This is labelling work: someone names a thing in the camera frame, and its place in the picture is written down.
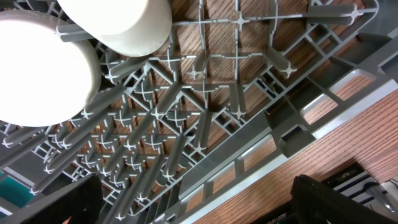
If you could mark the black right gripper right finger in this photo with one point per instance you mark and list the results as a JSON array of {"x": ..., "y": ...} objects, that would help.
[{"x": 310, "y": 198}]

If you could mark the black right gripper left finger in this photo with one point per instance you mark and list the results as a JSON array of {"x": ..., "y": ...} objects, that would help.
[{"x": 77, "y": 203}]

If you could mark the pale green bowl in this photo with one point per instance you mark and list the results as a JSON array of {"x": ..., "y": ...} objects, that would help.
[{"x": 44, "y": 80}]

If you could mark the white cup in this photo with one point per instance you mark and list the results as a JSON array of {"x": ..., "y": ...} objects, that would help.
[{"x": 133, "y": 28}]

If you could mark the grey dishwasher rack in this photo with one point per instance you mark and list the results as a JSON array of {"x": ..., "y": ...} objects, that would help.
[{"x": 238, "y": 89}]

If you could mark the teal serving tray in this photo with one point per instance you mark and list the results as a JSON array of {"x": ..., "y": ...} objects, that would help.
[{"x": 14, "y": 192}]

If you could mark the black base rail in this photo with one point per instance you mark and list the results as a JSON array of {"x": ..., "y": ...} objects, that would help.
[{"x": 353, "y": 182}]

